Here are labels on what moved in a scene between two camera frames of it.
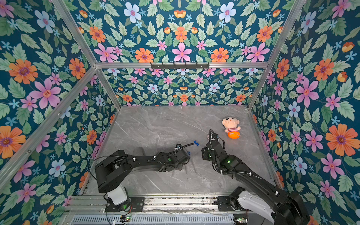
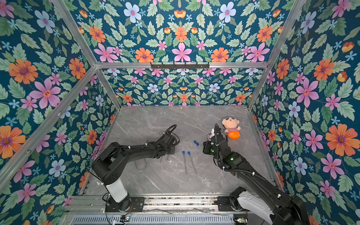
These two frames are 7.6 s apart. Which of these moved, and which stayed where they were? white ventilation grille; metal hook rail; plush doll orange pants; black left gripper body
Moved: black left gripper body
Stayed: plush doll orange pants; metal hook rail; white ventilation grille
